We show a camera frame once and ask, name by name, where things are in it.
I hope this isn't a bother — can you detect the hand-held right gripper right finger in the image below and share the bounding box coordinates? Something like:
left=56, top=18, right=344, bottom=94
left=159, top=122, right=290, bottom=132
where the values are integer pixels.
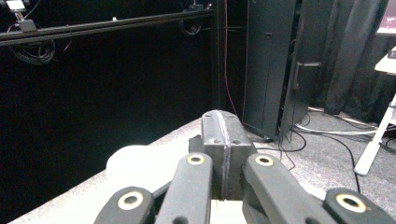
left=219, top=109, right=258, bottom=201

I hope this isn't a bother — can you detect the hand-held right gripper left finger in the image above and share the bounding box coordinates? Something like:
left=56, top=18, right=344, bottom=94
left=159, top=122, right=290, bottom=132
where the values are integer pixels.
left=189, top=109, right=229, bottom=201

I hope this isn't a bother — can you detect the white pedal trash can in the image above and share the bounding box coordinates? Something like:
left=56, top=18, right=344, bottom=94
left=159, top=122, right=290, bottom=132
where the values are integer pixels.
left=106, top=144, right=189, bottom=189

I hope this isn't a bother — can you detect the black cabinet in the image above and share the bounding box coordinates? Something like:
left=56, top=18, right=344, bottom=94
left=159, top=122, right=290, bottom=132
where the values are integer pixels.
left=242, top=0, right=323, bottom=142

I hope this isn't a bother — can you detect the white metal stand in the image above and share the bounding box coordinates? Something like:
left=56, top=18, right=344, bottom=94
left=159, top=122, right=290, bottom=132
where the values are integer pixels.
left=354, top=94, right=396, bottom=176

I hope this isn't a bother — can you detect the grey curtain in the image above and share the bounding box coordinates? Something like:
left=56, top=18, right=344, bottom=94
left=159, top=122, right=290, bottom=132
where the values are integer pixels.
left=322, top=0, right=396, bottom=124

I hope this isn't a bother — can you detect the white desk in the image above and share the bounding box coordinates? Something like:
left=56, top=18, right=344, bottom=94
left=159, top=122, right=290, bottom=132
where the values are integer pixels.
left=374, top=46, right=396, bottom=77

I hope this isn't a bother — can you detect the thin red cable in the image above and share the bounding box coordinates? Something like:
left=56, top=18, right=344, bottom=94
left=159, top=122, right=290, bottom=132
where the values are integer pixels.
left=223, top=0, right=240, bottom=117

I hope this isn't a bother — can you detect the black vertical post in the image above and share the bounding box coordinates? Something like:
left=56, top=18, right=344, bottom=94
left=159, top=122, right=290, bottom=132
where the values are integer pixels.
left=214, top=0, right=226, bottom=110

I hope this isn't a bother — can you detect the white floor cable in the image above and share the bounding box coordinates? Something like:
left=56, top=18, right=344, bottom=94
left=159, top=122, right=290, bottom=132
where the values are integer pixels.
left=293, top=121, right=396, bottom=137

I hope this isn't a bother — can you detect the black floor cable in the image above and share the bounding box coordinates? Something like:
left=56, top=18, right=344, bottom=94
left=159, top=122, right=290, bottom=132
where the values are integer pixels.
left=256, top=128, right=362, bottom=194

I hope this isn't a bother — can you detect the small black cable coil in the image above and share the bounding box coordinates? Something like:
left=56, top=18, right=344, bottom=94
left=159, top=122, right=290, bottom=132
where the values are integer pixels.
left=177, top=19, right=204, bottom=36

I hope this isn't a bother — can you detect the black horizontal rail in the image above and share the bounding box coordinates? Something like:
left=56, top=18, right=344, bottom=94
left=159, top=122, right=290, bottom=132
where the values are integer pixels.
left=0, top=8, right=217, bottom=48

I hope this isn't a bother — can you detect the large black cable coil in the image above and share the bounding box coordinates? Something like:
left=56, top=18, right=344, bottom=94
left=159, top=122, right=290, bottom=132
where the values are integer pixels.
left=11, top=38, right=57, bottom=66

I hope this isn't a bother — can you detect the grey rail clamp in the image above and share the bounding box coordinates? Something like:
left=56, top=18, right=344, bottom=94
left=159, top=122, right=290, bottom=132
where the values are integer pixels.
left=17, top=18, right=38, bottom=33

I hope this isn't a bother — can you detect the white camera on rail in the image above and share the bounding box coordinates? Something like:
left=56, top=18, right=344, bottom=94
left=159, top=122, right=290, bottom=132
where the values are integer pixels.
left=5, top=0, right=26, bottom=14

